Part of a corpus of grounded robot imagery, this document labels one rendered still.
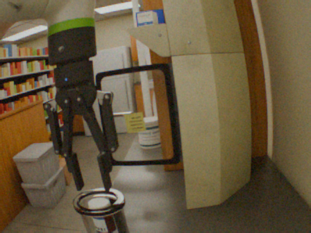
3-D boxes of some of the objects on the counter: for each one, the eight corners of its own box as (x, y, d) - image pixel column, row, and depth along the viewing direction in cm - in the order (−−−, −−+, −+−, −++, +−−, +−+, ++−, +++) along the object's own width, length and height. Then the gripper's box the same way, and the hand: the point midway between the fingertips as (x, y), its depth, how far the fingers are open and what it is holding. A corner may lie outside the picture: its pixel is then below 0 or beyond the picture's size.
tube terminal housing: (241, 164, 113) (220, -13, 98) (258, 196, 81) (235, -36, 66) (185, 173, 115) (162, -10, 100) (187, 209, 84) (156, -33, 69)
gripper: (125, 53, 48) (144, 179, 53) (41, 71, 50) (61, 180, 54) (117, 52, 41) (139, 196, 45) (24, 74, 43) (49, 194, 47)
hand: (90, 173), depth 49 cm, fingers open, 5 cm apart
